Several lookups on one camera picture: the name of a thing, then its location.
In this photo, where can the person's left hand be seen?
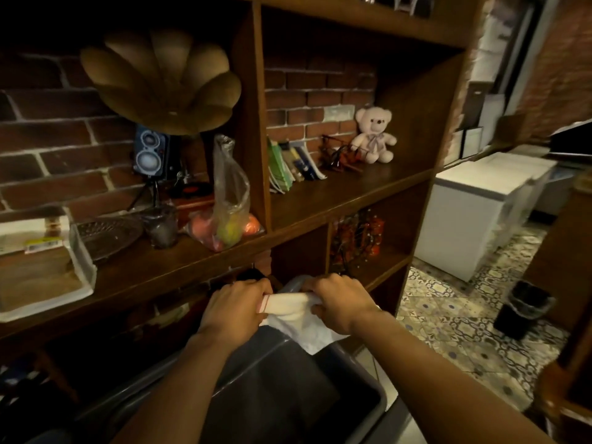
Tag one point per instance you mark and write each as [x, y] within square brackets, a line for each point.
[231, 314]

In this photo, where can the person's right hand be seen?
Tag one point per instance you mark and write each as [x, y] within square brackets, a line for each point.
[347, 305]

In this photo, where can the person's left fingers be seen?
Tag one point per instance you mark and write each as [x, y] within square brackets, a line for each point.
[254, 286]

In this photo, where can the person's right fingers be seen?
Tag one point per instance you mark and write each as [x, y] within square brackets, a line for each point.
[326, 282]

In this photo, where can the person's left forearm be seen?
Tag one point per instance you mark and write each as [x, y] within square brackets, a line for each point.
[185, 393]

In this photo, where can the person's right forearm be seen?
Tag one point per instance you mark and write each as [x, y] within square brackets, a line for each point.
[439, 388]

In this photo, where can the red black decorative ornament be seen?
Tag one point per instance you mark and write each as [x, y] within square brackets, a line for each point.
[356, 235]

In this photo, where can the clear plastic bag of fruit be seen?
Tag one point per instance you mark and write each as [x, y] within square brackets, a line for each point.
[229, 212]

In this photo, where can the dark wooden shelf unit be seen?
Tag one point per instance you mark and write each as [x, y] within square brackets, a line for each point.
[347, 189]

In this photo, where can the dark grey trash bin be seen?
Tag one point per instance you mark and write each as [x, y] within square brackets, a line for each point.
[286, 393]

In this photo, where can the clear glass cup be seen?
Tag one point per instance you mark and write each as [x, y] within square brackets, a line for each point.
[160, 226]

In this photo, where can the row of leaning books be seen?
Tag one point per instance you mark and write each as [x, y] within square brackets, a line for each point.
[286, 166]

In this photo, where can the small black tripod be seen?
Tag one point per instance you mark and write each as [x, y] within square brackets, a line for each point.
[152, 191]

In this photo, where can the white chest freezer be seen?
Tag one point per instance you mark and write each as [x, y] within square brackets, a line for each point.
[532, 168]
[462, 217]

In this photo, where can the pink teddy bear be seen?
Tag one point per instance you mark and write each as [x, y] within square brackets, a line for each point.
[373, 134]

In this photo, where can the white framed boards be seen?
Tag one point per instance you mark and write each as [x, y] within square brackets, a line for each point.
[465, 143]

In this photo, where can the small black lined waste bin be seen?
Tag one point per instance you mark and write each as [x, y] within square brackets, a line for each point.
[522, 309]

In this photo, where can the white shallow tray box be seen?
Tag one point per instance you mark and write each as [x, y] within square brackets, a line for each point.
[41, 282]

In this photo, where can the brass gramophone horn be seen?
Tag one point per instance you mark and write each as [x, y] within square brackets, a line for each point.
[162, 87]

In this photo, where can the white packet with yellow label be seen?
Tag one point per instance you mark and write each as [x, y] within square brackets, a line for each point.
[32, 233]

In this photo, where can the brown wooden counter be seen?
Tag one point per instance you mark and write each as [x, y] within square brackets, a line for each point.
[564, 263]

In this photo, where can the black countertop appliance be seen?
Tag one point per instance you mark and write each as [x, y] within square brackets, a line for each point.
[573, 138]

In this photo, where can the clear glassware group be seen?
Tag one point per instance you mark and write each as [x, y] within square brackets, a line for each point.
[397, 2]

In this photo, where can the blue twin lens toy camera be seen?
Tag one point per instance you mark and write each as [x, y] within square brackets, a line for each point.
[149, 152]

